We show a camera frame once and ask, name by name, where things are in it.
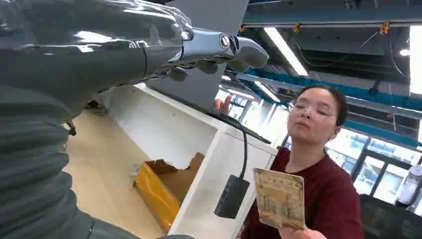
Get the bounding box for person's right hand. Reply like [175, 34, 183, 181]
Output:
[213, 95, 232, 115]

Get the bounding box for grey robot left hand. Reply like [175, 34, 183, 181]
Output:
[0, 0, 270, 123]

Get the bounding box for person's left hand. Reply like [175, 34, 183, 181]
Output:
[278, 226, 327, 239]

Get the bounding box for worn yellowish printed card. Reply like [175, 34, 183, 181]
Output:
[253, 167, 306, 231]

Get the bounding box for grey monitor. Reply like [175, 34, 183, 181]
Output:
[145, 0, 250, 114]

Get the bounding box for black keyboard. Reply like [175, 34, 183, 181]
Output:
[207, 111, 273, 145]

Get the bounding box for person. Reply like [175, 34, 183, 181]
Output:
[213, 85, 365, 239]

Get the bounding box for long ceiling light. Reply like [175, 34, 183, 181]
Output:
[263, 27, 309, 77]
[254, 81, 282, 104]

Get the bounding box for black power adapter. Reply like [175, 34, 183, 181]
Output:
[213, 174, 251, 220]

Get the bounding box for black office chair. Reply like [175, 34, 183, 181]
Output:
[358, 194, 422, 239]

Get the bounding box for blue ceiling beam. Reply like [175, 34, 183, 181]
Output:
[227, 67, 422, 112]

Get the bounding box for brown cardboard box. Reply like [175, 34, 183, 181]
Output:
[133, 152, 206, 234]

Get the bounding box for white machine with silver parts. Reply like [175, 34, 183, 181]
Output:
[395, 165, 422, 209]

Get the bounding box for black cable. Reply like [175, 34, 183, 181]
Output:
[211, 112, 248, 181]

